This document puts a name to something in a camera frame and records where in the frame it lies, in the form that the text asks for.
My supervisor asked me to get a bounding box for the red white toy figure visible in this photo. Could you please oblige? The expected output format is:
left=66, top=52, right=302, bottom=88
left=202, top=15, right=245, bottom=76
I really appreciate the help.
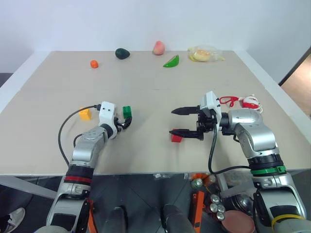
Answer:
left=241, top=94, right=264, bottom=114

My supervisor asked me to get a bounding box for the orange black tool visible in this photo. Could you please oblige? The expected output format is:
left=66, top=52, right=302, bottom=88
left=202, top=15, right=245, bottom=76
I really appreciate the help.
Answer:
left=190, top=190, right=204, bottom=228

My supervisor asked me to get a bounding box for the orange drink can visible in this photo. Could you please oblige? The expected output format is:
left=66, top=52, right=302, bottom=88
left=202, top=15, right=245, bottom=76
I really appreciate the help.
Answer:
left=202, top=173, right=217, bottom=187

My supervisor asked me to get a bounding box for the dark rounded shape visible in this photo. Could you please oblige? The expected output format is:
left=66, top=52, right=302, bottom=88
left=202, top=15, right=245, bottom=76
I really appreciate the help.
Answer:
left=105, top=205, right=129, bottom=233
left=162, top=204, right=195, bottom=233

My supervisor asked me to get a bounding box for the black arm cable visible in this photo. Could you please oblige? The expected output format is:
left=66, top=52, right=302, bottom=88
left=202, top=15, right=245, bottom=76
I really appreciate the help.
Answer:
left=208, top=118, right=252, bottom=175
left=58, top=104, right=102, bottom=167

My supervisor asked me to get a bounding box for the white sneaker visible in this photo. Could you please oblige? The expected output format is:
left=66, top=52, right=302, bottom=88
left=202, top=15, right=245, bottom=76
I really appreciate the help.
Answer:
left=0, top=207, right=26, bottom=233

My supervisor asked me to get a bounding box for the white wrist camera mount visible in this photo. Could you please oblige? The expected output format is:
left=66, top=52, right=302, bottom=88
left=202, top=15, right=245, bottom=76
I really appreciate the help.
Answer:
left=98, top=101, right=119, bottom=133
left=199, top=91, right=222, bottom=126

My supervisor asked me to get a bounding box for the dark green toy avocado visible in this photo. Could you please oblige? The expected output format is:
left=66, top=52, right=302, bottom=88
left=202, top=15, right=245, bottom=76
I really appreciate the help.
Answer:
left=115, top=48, right=131, bottom=60

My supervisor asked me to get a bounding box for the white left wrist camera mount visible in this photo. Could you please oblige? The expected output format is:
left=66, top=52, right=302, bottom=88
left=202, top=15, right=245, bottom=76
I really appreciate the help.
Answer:
left=98, top=101, right=119, bottom=133

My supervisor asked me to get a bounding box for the grey table leg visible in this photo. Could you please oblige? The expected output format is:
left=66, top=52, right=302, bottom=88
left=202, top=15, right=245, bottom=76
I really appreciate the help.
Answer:
left=215, top=173, right=229, bottom=198

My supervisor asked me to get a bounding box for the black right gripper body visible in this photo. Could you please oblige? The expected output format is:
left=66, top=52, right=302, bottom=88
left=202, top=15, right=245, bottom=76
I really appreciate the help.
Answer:
left=195, top=108, right=217, bottom=142

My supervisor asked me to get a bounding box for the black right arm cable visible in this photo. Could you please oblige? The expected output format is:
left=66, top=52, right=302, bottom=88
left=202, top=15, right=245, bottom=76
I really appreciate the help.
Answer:
left=208, top=118, right=252, bottom=175

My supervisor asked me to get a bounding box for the brown wooden door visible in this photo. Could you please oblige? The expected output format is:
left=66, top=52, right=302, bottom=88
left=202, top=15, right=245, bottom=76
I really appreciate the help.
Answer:
left=278, top=45, right=311, bottom=120

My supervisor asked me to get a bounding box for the clear bag with bread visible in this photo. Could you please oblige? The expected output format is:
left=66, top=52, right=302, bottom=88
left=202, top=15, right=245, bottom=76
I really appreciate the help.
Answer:
left=187, top=45, right=226, bottom=63

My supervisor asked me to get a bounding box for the brown round lid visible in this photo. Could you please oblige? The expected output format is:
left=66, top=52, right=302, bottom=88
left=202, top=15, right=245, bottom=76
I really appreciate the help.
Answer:
left=222, top=210, right=256, bottom=233

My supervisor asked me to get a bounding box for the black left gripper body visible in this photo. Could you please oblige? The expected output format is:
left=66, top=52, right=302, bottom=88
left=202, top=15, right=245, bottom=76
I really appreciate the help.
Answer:
left=113, top=116, right=130, bottom=133

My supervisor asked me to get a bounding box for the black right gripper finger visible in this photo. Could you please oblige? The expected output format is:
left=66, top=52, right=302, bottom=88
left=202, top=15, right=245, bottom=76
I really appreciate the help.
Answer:
left=171, top=105, right=201, bottom=116
left=169, top=129, right=204, bottom=141

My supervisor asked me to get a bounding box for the pink toy peach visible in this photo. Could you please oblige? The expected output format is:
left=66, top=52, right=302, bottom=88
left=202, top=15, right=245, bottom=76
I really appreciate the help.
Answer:
left=152, top=40, right=167, bottom=56

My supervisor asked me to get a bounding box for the grey table crossbar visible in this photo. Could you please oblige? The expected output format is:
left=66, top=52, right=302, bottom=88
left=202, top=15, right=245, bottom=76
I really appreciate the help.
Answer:
left=0, top=176, right=58, bottom=200

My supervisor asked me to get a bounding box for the green drink can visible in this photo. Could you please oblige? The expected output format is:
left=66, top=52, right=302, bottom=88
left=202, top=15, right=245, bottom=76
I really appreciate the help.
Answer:
left=190, top=178, right=204, bottom=190

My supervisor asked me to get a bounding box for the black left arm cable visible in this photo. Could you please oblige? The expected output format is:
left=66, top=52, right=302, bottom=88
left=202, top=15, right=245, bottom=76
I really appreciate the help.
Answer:
left=58, top=104, right=102, bottom=167

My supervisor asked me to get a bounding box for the green pepper toy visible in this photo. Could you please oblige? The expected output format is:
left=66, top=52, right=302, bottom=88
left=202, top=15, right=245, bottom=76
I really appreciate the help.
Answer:
left=162, top=54, right=180, bottom=68

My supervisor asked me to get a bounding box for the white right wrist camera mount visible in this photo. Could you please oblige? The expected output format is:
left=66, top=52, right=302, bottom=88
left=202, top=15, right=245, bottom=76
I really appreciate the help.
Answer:
left=199, top=91, right=222, bottom=126

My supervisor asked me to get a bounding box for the green toy cube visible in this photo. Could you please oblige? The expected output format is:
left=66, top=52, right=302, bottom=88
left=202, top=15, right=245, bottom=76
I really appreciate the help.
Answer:
left=122, top=105, right=133, bottom=120

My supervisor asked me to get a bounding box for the shiny metal bowl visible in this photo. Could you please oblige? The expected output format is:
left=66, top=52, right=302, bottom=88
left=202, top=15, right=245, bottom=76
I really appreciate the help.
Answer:
left=229, top=193, right=255, bottom=216

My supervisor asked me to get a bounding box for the yellow toy cube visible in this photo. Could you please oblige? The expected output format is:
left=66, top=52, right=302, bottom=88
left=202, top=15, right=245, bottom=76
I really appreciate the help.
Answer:
left=79, top=108, right=93, bottom=121

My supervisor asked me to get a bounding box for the red string loop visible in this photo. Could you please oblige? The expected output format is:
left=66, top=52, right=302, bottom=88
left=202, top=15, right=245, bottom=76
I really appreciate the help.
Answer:
left=219, top=95, right=244, bottom=107

